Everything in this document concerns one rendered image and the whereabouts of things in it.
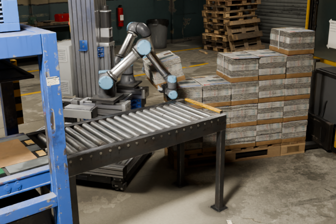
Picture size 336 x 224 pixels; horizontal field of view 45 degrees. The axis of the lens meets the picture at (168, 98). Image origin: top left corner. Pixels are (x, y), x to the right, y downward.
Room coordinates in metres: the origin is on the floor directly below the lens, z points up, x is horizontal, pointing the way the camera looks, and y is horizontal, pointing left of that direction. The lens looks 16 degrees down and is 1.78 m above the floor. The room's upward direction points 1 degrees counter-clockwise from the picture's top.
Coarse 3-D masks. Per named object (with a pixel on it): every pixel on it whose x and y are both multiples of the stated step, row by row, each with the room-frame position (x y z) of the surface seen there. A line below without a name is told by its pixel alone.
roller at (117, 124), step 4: (108, 120) 2.80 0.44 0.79; (112, 120) 2.78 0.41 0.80; (112, 124) 2.75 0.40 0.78; (116, 124) 2.71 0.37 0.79; (120, 124) 2.69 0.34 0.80; (120, 128) 2.66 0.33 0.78; (124, 128) 2.62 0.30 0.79; (128, 128) 2.61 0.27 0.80; (128, 132) 2.57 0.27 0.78; (132, 132) 2.54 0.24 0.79; (136, 132) 2.53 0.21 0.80
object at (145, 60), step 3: (165, 51) 3.95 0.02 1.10; (168, 51) 3.93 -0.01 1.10; (156, 54) 3.92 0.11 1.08; (159, 54) 3.90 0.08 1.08; (162, 54) 3.88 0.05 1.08; (165, 54) 3.86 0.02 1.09; (168, 54) 3.84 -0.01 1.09; (144, 60) 3.82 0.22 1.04; (147, 60) 3.81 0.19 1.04; (144, 63) 3.87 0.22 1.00; (144, 66) 3.91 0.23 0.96; (147, 72) 3.81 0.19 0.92; (147, 75) 3.86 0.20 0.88
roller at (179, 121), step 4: (152, 108) 3.05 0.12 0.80; (156, 112) 2.98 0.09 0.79; (160, 112) 2.96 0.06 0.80; (164, 112) 2.95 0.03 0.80; (164, 116) 2.90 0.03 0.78; (168, 116) 2.87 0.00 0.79; (172, 116) 2.85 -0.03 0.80; (172, 120) 2.81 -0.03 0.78; (176, 120) 2.78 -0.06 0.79; (180, 120) 2.76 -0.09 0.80
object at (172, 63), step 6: (174, 54) 3.78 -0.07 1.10; (162, 60) 3.64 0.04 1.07; (168, 60) 3.61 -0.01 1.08; (174, 60) 3.62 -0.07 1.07; (180, 60) 3.64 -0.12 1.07; (150, 66) 3.58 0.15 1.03; (168, 66) 3.61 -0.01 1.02; (174, 66) 3.63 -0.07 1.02; (180, 66) 3.64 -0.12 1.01; (150, 72) 3.65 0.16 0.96; (156, 72) 3.58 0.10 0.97; (174, 72) 3.63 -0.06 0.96; (180, 72) 3.64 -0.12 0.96; (156, 78) 3.58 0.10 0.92; (162, 78) 3.59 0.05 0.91
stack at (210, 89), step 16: (192, 80) 3.85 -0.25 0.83; (208, 80) 3.84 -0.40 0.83; (224, 80) 3.82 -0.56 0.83; (256, 80) 3.82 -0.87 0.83; (272, 80) 3.85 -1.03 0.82; (192, 96) 3.62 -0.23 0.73; (208, 96) 3.67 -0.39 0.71; (224, 96) 3.71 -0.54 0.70; (240, 96) 3.75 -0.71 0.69; (256, 96) 3.80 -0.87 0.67; (272, 96) 3.84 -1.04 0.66; (208, 112) 3.66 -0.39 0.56; (224, 112) 3.70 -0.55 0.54; (240, 112) 3.75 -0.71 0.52; (256, 112) 3.79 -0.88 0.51; (272, 112) 3.84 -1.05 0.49; (240, 128) 3.76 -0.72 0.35; (256, 128) 3.80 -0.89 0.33; (272, 128) 3.84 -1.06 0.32; (176, 144) 3.59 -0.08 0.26; (192, 144) 3.63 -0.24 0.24; (208, 144) 3.67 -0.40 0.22; (272, 144) 3.86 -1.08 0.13; (176, 160) 3.58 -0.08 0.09; (192, 160) 3.76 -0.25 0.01; (224, 160) 3.71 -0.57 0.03; (240, 160) 3.76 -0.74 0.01
